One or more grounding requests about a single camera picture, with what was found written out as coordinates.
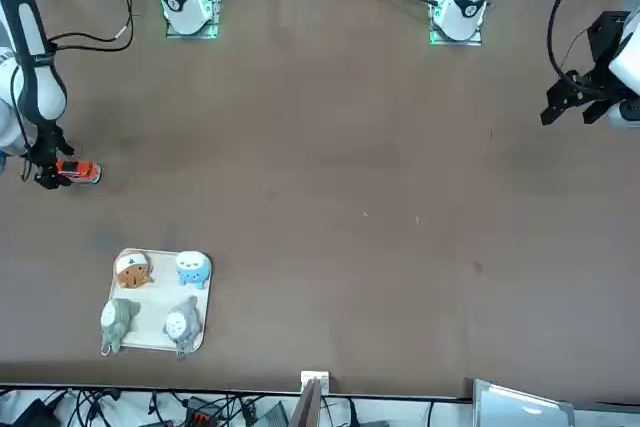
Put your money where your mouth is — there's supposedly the silver grey metal box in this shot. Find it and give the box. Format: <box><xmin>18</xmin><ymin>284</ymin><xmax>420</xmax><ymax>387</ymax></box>
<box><xmin>471</xmin><ymin>378</ymin><xmax>576</xmax><ymax>427</ymax></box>

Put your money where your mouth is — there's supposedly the red-and-black connector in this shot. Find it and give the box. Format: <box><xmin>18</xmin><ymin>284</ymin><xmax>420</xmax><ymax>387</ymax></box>
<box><xmin>185</xmin><ymin>407</ymin><xmax>217</xmax><ymax>427</ymax></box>

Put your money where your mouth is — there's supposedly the white post bracket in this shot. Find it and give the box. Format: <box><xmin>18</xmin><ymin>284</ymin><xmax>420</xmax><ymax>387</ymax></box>
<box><xmin>299</xmin><ymin>370</ymin><xmax>331</xmax><ymax>393</ymax></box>

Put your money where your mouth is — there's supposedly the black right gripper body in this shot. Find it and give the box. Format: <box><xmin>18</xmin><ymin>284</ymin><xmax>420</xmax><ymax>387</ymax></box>
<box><xmin>28</xmin><ymin>120</ymin><xmax>67</xmax><ymax>169</ymax></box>

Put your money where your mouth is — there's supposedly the light blue plush toy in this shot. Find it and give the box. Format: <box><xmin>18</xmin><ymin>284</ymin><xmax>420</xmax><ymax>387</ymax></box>
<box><xmin>174</xmin><ymin>250</ymin><xmax>211</xmax><ymax>291</ymax></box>

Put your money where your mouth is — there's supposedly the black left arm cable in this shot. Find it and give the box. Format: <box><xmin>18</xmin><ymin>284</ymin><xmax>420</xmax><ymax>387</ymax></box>
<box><xmin>546</xmin><ymin>0</ymin><xmax>604</xmax><ymax>86</ymax></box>

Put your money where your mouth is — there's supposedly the orange hamster plush toy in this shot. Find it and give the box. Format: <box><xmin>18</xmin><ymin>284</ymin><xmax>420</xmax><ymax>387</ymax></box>
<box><xmin>113</xmin><ymin>251</ymin><xmax>155</xmax><ymax>291</ymax></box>

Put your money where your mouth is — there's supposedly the grey plush toy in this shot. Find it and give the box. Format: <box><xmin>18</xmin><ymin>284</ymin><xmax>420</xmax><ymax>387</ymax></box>
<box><xmin>161</xmin><ymin>295</ymin><xmax>204</xmax><ymax>361</ymax></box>

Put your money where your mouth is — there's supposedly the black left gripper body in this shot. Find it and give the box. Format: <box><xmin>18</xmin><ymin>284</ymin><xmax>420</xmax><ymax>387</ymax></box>
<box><xmin>585</xmin><ymin>10</ymin><xmax>632</xmax><ymax>76</ymax></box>

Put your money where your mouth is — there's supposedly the beige plastic tray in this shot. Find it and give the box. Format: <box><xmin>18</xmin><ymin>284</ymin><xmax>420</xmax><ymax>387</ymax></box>
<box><xmin>108</xmin><ymin>247</ymin><xmax>215</xmax><ymax>352</ymax></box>

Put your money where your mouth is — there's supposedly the orange-and-blue toy bus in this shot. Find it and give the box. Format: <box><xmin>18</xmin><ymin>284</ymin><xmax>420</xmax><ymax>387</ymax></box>
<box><xmin>55</xmin><ymin>157</ymin><xmax>103</xmax><ymax>186</ymax></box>

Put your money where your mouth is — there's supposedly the camera mounting post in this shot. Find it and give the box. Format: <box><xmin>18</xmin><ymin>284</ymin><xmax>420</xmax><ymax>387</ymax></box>
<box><xmin>288</xmin><ymin>376</ymin><xmax>325</xmax><ymax>427</ymax></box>

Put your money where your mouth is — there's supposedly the black flat box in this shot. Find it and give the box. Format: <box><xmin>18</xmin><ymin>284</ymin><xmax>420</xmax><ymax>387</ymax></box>
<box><xmin>8</xmin><ymin>398</ymin><xmax>57</xmax><ymax>427</ymax></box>

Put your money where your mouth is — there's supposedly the grey-green plush toy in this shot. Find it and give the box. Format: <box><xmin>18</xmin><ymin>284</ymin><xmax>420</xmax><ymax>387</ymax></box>
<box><xmin>99</xmin><ymin>297</ymin><xmax>142</xmax><ymax>357</ymax></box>

